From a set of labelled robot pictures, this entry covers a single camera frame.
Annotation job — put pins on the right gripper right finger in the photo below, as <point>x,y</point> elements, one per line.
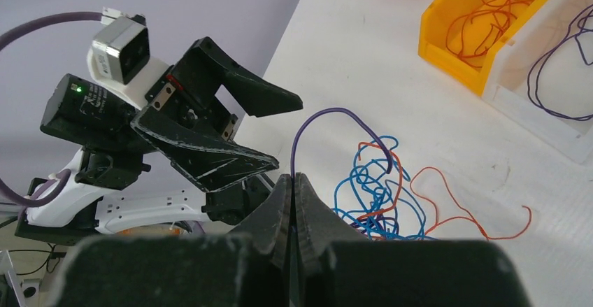
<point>336,266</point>

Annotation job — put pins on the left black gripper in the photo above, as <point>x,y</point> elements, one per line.
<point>188,123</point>

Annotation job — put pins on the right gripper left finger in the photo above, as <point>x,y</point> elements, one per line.
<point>243,267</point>

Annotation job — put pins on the white plastic bin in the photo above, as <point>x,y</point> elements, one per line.
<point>542,79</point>

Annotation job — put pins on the yellow plastic bin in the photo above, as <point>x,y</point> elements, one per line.
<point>462,37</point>

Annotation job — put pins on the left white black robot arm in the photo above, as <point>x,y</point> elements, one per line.
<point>112,154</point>

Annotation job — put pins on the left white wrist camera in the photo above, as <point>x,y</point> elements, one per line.
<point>119,58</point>

